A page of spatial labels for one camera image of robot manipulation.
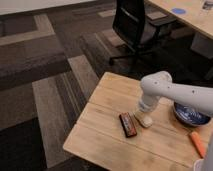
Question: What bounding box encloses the black office chair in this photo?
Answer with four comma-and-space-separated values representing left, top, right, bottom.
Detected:
109, 0, 175, 65

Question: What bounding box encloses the red brown snack bar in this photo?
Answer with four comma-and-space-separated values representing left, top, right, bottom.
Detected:
119, 113, 137, 138

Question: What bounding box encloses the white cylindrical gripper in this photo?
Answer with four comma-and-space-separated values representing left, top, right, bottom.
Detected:
134, 95, 160, 118

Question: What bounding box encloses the orange carrot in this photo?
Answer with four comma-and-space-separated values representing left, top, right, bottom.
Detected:
189, 131, 206, 158

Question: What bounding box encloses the light wooden background desk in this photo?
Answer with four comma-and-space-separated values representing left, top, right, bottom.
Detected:
147, 0, 213, 39

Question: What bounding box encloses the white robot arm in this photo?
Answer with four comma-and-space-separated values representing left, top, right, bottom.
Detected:
134, 71, 213, 171

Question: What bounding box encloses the dark blue patterned bowl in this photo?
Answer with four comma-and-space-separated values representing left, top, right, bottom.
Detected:
173, 103, 211, 127

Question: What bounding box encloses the blue round disc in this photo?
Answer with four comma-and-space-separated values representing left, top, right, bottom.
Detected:
172, 8, 186, 14

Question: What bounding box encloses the clear glass on desk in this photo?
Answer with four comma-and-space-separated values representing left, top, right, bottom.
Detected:
202, 0, 213, 10

